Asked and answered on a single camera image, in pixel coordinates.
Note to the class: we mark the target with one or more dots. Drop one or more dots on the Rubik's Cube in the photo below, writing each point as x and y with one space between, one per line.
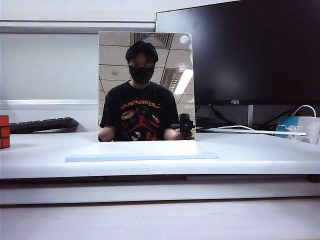
4 132

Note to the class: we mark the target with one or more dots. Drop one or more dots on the square frameless mirror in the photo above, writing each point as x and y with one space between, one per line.
146 86

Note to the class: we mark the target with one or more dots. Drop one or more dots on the silver monitor stand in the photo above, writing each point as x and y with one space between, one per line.
250 115

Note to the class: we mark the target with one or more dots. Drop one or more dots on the black computer keyboard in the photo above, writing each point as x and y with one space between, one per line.
42 125

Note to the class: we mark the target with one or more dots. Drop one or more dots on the black AOC computer monitor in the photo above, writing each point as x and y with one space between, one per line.
257 50

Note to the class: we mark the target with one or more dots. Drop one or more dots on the grey partition rail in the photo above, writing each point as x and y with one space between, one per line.
75 27

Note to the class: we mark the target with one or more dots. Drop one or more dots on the light blue flat board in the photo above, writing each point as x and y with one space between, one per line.
140 156

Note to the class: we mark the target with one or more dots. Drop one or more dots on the white raised desk shelf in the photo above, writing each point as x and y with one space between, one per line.
160 165

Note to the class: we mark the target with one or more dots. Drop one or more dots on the blue and white box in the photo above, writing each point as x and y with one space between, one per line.
297 128

